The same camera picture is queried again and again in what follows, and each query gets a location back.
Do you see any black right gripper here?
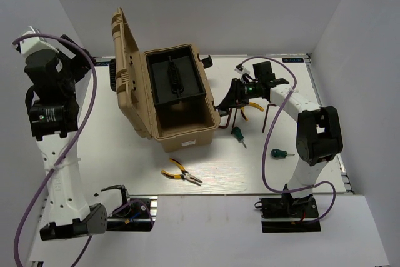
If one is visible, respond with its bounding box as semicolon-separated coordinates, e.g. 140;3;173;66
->
219;78;261;109

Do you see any thin brown hex key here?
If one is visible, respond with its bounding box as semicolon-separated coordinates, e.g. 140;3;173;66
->
232;108;240;130

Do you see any yellow pliers back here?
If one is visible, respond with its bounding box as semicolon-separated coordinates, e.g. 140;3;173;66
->
239;101;264;123

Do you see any green stubby screwdriver orange cap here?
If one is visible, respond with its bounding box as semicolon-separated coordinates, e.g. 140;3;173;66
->
231;126;247;149

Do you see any green stubby screwdriver grey cap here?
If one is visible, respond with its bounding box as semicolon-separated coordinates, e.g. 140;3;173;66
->
271;149;295;159

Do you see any yellow needle-nose pliers front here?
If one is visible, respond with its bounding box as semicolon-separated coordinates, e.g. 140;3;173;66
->
161;158;203;186

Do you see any large brown hex key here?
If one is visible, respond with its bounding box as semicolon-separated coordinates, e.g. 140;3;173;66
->
218;114;231;129

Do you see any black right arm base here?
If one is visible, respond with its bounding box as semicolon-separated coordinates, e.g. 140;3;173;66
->
254;185;321;233

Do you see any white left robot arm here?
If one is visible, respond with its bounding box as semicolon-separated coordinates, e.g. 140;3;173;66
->
18;31;108;241

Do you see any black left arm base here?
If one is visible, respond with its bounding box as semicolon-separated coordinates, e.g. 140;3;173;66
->
91;185;158;233

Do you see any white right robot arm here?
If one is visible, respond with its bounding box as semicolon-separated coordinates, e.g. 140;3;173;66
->
216;56;343;216

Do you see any black inner toolbox tray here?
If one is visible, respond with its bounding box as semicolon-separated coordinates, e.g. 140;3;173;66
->
145;45;206;108

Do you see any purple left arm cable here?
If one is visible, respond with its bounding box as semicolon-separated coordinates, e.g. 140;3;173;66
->
11;33;154;267

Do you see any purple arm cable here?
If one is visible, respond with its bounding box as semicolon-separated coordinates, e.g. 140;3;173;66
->
236;56;337;227
11;33;154;267

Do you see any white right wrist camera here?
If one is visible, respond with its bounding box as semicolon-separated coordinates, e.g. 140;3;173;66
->
234;64;251;82

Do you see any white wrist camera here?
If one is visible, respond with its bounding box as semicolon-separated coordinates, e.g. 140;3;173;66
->
12;37;51;58
234;64;251;82

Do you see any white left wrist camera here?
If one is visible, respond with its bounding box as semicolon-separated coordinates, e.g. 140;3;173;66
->
12;37;51;58

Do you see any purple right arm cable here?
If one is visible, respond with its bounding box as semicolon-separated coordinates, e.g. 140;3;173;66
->
236;56;337;227

